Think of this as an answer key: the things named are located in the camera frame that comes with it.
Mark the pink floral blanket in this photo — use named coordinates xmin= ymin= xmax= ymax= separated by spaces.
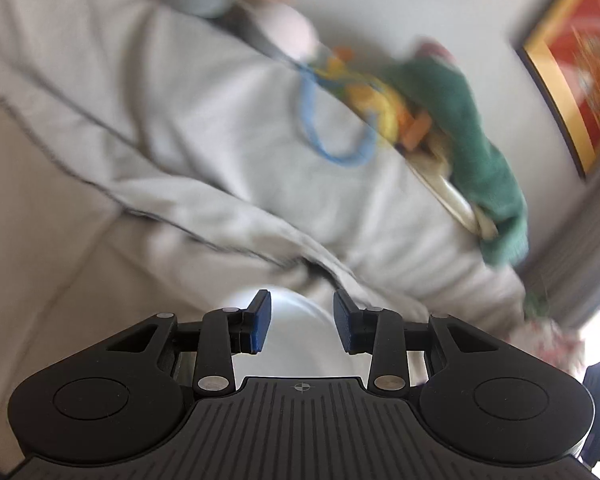
xmin=506 ymin=318 xmax=585 ymax=379

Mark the red gold framed picture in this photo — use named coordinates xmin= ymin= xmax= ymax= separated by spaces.
xmin=517 ymin=0 xmax=600 ymax=179

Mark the grey bed sheet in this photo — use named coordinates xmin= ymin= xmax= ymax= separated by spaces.
xmin=0 ymin=0 xmax=524 ymax=472

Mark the yellow duck plush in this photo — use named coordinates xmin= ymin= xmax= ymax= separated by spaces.
xmin=311 ymin=48 xmax=434 ymax=152

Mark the blue strap loop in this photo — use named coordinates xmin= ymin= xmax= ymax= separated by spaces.
xmin=296 ymin=66 xmax=382 ymax=167

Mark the white plastic cup bowl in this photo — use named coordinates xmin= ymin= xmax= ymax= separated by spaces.
xmin=233 ymin=285 xmax=370 ymax=382

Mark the white grey plush cushion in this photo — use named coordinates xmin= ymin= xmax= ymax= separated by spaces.
xmin=242 ymin=3 xmax=321 ymax=64

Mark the green towel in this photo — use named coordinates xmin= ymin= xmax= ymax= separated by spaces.
xmin=381 ymin=55 xmax=529 ymax=266

